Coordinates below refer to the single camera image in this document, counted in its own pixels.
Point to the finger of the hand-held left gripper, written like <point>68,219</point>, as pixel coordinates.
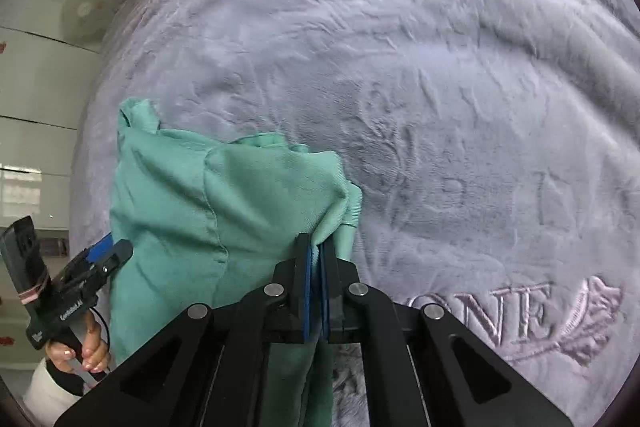
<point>100,247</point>
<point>117,257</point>

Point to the person's left hand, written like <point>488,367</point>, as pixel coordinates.
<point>95,352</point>

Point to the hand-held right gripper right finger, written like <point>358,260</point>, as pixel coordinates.
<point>324,297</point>

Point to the green work jacket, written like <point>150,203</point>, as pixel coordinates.
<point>200,207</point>

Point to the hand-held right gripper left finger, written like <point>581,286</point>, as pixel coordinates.
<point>310,297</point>

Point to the purple plush blanket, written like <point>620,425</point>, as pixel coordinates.
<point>400,107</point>

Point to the person's left forearm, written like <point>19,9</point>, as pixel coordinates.
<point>45,399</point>

